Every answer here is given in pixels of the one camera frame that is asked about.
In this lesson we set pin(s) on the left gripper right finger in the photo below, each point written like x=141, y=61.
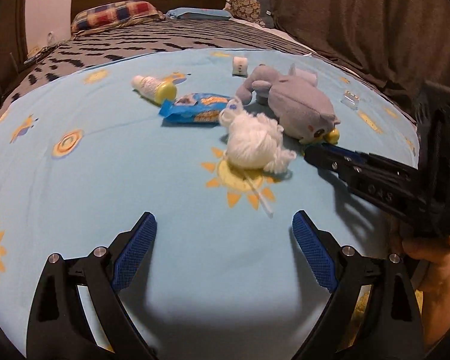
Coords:
x=391, y=327

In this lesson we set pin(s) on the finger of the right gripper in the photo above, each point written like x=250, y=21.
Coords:
x=334, y=159

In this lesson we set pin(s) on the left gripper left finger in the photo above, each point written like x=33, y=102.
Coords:
x=57, y=325

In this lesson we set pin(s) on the small clear plastic piece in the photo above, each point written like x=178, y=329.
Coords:
x=351, y=100

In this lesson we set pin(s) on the grey plush toy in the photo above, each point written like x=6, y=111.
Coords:
x=305, y=112

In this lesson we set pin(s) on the white yarn ball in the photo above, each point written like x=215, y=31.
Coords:
x=254, y=142

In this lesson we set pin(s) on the white bandage roll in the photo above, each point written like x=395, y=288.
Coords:
x=239, y=66

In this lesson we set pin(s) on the blue wet wipes pack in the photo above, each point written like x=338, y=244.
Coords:
x=196, y=108

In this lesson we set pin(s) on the white bottle yellow cap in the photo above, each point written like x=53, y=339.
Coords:
x=154, y=89

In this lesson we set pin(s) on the person's right forearm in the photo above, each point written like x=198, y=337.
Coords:
x=435, y=316

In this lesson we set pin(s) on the person's right hand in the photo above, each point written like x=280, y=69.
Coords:
x=436, y=282

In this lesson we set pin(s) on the yellow fluffy rug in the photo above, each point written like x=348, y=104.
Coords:
x=357, y=317

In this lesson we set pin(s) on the light blue sun-print sheet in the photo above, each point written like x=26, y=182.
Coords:
x=82, y=157

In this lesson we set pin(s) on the dark brown curtain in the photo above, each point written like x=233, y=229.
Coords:
x=393, y=44

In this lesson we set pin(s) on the patterned cushion by curtain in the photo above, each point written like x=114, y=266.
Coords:
x=253, y=11

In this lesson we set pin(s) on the folded light blue pillow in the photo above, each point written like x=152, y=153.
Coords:
x=192, y=13

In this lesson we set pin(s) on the plaid red blue pillow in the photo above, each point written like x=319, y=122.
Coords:
x=114, y=15

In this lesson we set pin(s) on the grey black patterned blanket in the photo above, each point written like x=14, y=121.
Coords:
x=142, y=43

